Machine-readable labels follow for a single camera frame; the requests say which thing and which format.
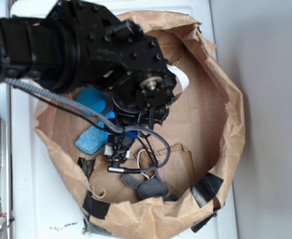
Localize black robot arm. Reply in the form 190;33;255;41
0;0;178;126

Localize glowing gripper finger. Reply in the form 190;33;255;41
167;65;190;99

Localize blue felt ball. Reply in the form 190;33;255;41
75;87;107;115

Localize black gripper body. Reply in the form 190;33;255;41
110;70;177;127

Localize aluminium rail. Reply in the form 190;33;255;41
0;83;14;239

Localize blue sponge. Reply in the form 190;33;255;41
75;126;108;155

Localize brown paper bag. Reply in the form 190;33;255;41
34;11;245;239

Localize grey braided cable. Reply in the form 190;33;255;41
5;77;171;173

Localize white paper bag handle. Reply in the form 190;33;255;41
136;149;160;180

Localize grey plush mouse toy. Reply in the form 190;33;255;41
121;169;178;201

